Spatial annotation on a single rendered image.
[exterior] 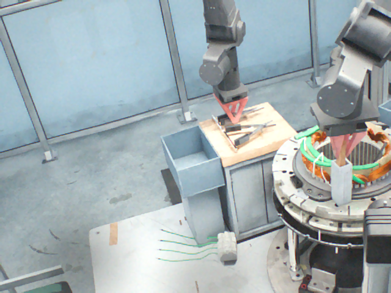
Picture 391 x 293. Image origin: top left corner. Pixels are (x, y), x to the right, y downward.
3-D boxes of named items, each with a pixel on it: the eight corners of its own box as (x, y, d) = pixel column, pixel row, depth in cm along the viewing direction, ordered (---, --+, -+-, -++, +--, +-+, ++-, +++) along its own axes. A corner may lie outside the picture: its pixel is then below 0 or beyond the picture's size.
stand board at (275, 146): (223, 167, 115) (222, 159, 114) (199, 130, 131) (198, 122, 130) (299, 143, 118) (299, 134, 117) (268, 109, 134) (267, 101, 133)
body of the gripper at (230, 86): (224, 104, 116) (220, 76, 112) (211, 86, 125) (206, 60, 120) (250, 97, 117) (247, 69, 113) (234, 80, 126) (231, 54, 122)
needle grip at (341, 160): (341, 172, 86) (342, 146, 83) (333, 168, 87) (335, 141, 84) (347, 168, 87) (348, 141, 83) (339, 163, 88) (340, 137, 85)
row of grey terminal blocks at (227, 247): (237, 265, 124) (236, 253, 121) (219, 267, 124) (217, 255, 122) (236, 237, 132) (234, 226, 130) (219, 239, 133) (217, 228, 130)
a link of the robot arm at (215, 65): (245, 18, 110) (210, 15, 113) (229, 38, 101) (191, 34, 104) (246, 65, 117) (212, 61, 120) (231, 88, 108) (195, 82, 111)
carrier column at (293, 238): (292, 275, 115) (288, 211, 104) (288, 268, 117) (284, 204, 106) (302, 272, 115) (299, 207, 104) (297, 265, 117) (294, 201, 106)
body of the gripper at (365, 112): (379, 125, 78) (385, 86, 73) (321, 134, 78) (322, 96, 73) (365, 103, 83) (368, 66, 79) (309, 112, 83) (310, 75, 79)
